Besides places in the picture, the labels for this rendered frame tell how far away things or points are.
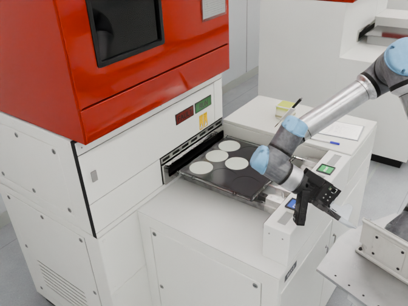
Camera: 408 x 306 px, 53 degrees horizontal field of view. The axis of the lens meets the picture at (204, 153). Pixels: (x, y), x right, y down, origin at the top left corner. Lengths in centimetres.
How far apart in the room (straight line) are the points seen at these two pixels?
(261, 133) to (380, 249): 75
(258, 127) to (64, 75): 97
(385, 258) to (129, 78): 99
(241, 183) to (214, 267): 34
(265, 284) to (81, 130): 77
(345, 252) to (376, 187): 185
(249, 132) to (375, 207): 144
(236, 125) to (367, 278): 91
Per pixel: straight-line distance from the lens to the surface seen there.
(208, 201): 165
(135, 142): 152
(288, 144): 119
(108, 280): 170
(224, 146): 185
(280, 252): 137
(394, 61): 126
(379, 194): 323
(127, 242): 168
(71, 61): 120
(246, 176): 165
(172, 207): 163
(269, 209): 153
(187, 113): 171
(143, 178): 161
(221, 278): 153
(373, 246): 144
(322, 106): 136
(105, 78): 129
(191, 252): 155
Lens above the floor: 183
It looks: 31 degrees down
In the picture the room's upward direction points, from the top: 3 degrees counter-clockwise
